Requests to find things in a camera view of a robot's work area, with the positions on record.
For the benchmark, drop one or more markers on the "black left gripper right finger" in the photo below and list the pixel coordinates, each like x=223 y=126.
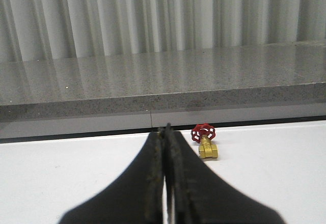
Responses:
x=197 y=195

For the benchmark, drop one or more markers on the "brass valve with red handle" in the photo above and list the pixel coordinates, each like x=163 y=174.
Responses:
x=203 y=135

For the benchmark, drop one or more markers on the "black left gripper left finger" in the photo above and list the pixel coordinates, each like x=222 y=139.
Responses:
x=134 y=197

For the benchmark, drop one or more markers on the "white pleated curtain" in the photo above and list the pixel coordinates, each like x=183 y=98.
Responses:
x=54 y=29

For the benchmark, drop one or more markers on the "grey stone ledge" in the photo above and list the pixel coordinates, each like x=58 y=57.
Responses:
x=225 y=77

